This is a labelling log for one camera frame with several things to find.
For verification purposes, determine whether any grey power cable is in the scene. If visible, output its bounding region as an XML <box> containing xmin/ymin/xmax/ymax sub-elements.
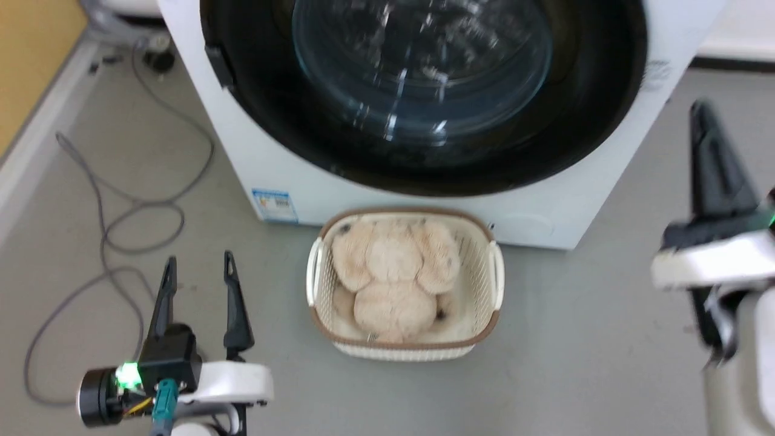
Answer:
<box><xmin>24</xmin><ymin>41</ymin><xmax>216</xmax><ymax>407</ymax></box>

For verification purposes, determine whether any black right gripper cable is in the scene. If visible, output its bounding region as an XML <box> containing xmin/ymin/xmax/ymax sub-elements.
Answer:
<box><xmin>690</xmin><ymin>285</ymin><xmax>740</xmax><ymax>368</ymax></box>

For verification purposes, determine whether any black round plug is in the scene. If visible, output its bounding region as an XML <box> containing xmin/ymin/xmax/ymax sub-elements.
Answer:
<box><xmin>144</xmin><ymin>50</ymin><xmax>176</xmax><ymax>74</ymax></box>

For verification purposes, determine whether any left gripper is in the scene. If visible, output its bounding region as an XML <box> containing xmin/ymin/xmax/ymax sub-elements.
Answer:
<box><xmin>76</xmin><ymin>250</ymin><xmax>274</xmax><ymax>428</ymax></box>

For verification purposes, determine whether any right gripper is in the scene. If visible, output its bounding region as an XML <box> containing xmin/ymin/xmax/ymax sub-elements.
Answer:
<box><xmin>650</xmin><ymin>99</ymin><xmax>775</xmax><ymax>292</ymax></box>

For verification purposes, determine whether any grey drain hose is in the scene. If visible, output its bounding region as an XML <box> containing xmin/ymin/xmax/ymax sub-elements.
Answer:
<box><xmin>79</xmin><ymin>0</ymin><xmax>167</xmax><ymax>44</ymax></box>

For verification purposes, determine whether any white front-load washing machine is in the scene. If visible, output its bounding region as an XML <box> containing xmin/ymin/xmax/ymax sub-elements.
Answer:
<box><xmin>156</xmin><ymin>0</ymin><xmax>729</xmax><ymax>251</ymax></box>

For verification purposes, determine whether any cream plastic laundry basket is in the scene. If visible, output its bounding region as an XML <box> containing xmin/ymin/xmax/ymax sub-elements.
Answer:
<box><xmin>306</xmin><ymin>208</ymin><xmax>506</xmax><ymax>362</ymax></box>

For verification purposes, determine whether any beige plush toy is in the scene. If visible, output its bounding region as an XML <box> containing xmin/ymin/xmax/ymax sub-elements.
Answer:
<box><xmin>331</xmin><ymin>218</ymin><xmax>461</xmax><ymax>343</ymax></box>

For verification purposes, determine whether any blue energy label sticker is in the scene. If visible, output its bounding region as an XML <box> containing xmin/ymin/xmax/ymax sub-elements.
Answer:
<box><xmin>251</xmin><ymin>188</ymin><xmax>299</xmax><ymax>224</ymax></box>

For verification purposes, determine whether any black round washer door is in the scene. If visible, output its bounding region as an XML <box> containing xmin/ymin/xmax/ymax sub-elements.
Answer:
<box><xmin>199</xmin><ymin>0</ymin><xmax>649</xmax><ymax>198</ymax></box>

